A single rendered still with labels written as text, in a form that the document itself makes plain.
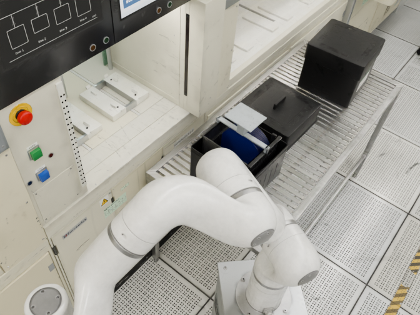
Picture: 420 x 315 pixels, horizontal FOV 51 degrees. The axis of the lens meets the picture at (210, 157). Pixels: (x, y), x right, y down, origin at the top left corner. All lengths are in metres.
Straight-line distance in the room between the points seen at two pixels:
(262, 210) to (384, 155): 2.45
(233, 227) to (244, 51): 1.56
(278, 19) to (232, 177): 1.80
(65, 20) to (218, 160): 0.56
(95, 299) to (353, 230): 2.06
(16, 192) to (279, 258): 0.77
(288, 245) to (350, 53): 1.20
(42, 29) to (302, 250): 0.85
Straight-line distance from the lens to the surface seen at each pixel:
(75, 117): 1.87
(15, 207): 1.44
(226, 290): 1.55
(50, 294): 0.96
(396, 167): 3.18
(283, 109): 1.99
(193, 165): 1.74
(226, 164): 0.87
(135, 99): 1.92
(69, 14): 1.20
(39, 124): 1.31
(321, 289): 2.50
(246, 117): 1.59
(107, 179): 1.68
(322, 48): 2.14
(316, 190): 1.85
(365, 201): 2.90
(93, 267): 0.86
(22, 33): 1.14
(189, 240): 2.51
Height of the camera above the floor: 2.17
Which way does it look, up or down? 49 degrees down
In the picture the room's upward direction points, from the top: 6 degrees clockwise
